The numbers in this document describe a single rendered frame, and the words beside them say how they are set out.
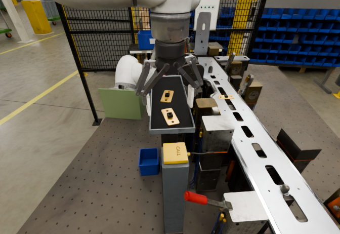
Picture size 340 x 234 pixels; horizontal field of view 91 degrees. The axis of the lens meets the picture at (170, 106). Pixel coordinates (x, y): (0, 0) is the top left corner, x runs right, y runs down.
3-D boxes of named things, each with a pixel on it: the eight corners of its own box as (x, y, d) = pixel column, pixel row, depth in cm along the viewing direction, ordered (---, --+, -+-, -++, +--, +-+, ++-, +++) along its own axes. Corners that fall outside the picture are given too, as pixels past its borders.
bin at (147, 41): (171, 48, 157) (171, 34, 150) (138, 48, 157) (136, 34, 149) (170, 43, 171) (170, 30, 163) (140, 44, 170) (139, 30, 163)
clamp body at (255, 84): (251, 131, 116) (268, 86, 96) (234, 131, 115) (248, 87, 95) (247, 124, 121) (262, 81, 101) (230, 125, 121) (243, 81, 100)
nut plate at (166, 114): (179, 123, 52) (179, 120, 52) (168, 126, 52) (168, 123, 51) (171, 108, 59) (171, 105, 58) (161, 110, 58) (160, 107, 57)
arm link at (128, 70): (114, 85, 131) (117, 58, 133) (138, 88, 136) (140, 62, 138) (114, 81, 116) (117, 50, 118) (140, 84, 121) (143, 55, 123)
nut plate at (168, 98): (170, 103, 62) (170, 100, 61) (160, 102, 62) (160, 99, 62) (173, 91, 69) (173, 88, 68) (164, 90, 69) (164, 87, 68)
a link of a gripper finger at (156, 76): (171, 67, 43) (167, 64, 42) (145, 99, 46) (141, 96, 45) (167, 61, 46) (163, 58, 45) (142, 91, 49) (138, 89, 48)
